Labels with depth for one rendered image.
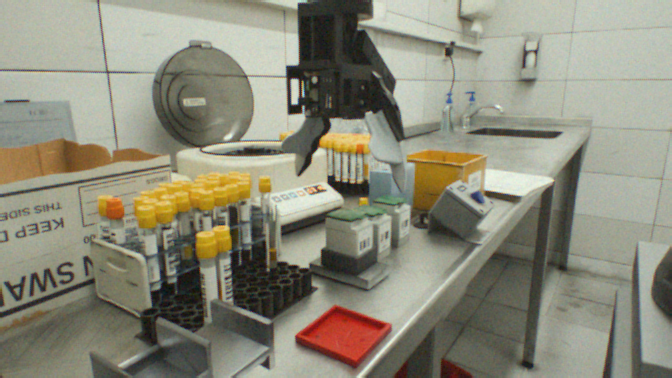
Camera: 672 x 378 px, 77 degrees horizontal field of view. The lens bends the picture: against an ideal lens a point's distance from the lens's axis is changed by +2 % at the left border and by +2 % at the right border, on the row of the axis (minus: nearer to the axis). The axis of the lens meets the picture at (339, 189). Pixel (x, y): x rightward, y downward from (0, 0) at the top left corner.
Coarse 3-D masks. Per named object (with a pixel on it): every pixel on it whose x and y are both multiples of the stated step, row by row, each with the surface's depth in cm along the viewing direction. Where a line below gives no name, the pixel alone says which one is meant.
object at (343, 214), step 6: (342, 210) 54; (348, 210) 54; (354, 210) 54; (330, 216) 52; (336, 216) 51; (342, 216) 51; (348, 216) 51; (354, 216) 51; (360, 216) 51; (366, 216) 52
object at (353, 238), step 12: (336, 228) 52; (348, 228) 51; (360, 228) 51; (372, 228) 53; (336, 240) 52; (348, 240) 51; (360, 240) 51; (372, 240) 54; (348, 252) 51; (360, 252) 51
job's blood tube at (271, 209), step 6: (270, 204) 49; (276, 204) 48; (270, 210) 48; (276, 210) 48; (270, 216) 48; (276, 216) 48; (270, 222) 48; (276, 222) 48; (270, 228) 48; (276, 228) 48; (270, 234) 48; (276, 234) 49; (270, 240) 48; (276, 240) 49; (270, 246) 49; (276, 246) 49; (270, 252) 49; (276, 252) 49; (270, 258) 49; (276, 258) 49; (270, 264) 49; (276, 264) 49; (270, 270) 49
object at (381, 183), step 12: (384, 168) 71; (408, 168) 73; (372, 180) 70; (384, 180) 68; (408, 180) 74; (372, 192) 70; (384, 192) 69; (396, 192) 70; (408, 192) 75; (408, 204) 76
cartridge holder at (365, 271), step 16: (320, 256) 56; (336, 256) 52; (352, 256) 51; (368, 256) 52; (320, 272) 54; (336, 272) 52; (352, 272) 51; (368, 272) 52; (384, 272) 53; (368, 288) 50
